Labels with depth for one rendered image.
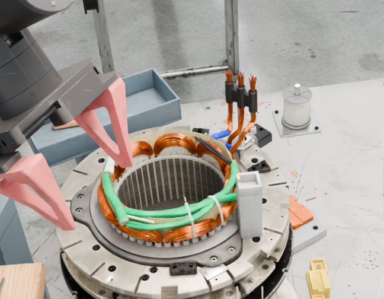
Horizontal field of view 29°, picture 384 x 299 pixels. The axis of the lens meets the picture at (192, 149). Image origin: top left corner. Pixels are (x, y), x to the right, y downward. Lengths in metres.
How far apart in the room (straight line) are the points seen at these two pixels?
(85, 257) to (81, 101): 0.41
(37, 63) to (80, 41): 2.86
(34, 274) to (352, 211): 0.67
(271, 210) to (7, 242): 0.42
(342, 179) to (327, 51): 1.79
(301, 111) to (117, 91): 0.99
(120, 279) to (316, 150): 0.73
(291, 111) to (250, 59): 1.64
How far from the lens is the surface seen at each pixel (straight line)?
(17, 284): 1.00
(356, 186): 1.49
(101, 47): 2.79
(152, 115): 1.23
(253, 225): 0.94
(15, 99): 0.57
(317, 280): 1.30
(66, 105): 0.58
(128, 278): 0.93
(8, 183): 0.60
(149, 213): 0.92
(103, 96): 0.61
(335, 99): 1.69
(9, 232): 1.18
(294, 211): 1.39
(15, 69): 0.57
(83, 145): 1.21
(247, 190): 0.90
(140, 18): 3.54
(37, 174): 0.55
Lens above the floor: 1.81
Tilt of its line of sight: 41 degrees down
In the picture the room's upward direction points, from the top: 5 degrees counter-clockwise
